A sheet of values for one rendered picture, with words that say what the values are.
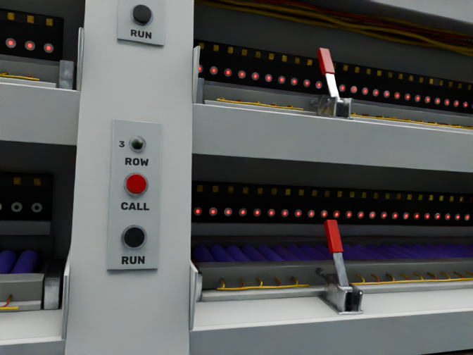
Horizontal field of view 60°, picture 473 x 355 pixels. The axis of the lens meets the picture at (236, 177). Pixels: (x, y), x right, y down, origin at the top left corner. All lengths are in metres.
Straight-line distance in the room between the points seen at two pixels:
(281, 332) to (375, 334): 0.10
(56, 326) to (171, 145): 0.17
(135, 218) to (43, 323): 0.11
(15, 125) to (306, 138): 0.26
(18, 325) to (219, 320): 0.16
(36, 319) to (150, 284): 0.10
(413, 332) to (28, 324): 0.35
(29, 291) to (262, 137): 0.25
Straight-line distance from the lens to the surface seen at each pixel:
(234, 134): 0.39
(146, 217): 0.35
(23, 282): 0.40
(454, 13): 0.61
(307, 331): 0.40
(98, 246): 0.35
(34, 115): 0.37
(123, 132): 0.36
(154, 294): 0.35
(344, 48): 0.74
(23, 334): 0.36
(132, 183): 0.34
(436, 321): 0.49
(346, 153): 0.44
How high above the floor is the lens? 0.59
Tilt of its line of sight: 9 degrees up
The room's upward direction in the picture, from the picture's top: straight up
